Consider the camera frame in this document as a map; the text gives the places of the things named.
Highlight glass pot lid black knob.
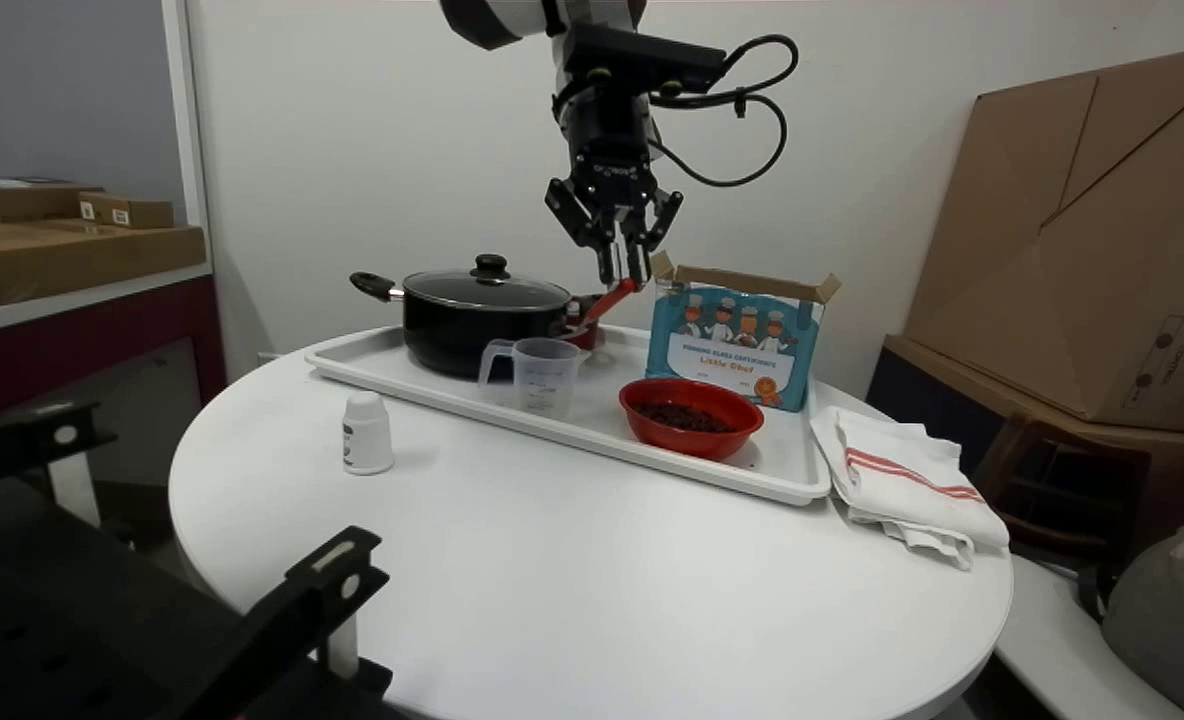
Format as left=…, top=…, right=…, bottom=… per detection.
left=400, top=251, right=574, bottom=318

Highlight black camera cable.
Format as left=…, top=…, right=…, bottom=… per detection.
left=642, top=33, right=803, bottom=191

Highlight white chair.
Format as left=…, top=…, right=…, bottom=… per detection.
left=995, top=558, right=1184, bottom=720

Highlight red handled metal spoon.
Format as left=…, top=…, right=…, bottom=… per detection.
left=563, top=272, right=646, bottom=358

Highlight white towel red stripes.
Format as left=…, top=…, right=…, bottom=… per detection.
left=809, top=404, right=1013, bottom=571

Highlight red plastic bowl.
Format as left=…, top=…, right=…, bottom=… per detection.
left=614, top=376, right=767, bottom=464

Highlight dark red workbench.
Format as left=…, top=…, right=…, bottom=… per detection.
left=0, top=260, right=228, bottom=431

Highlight small brown cardboard box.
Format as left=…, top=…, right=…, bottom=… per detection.
left=0, top=179, right=180, bottom=232

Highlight large brown cardboard box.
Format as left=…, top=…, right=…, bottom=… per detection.
left=904, top=40, right=1184, bottom=438

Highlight small white pill bottle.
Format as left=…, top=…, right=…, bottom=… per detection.
left=338, top=390, right=400, bottom=481

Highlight dark wooden low cabinet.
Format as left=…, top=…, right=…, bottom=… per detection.
left=869, top=331, right=1184, bottom=578

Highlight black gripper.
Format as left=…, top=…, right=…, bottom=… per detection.
left=542, top=82, right=686, bottom=290

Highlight black cooking pot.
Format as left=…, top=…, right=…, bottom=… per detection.
left=348, top=267, right=614, bottom=384

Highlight beige grey backpack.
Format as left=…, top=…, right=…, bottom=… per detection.
left=1104, top=498, right=1184, bottom=720

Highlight blue printed cardboard box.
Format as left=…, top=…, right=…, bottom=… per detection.
left=642, top=251, right=842, bottom=418

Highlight black perforated metal bracket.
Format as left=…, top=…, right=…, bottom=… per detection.
left=0, top=396, right=397, bottom=720

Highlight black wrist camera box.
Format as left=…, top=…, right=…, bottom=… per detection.
left=563, top=20, right=731, bottom=100

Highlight clear plastic measuring cup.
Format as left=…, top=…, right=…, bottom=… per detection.
left=476, top=338, right=586, bottom=418

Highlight white plastic tray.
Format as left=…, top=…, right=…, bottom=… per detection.
left=302, top=320, right=835, bottom=514

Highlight flat brown cardboard box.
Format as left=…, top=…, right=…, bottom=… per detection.
left=0, top=218, right=209, bottom=308

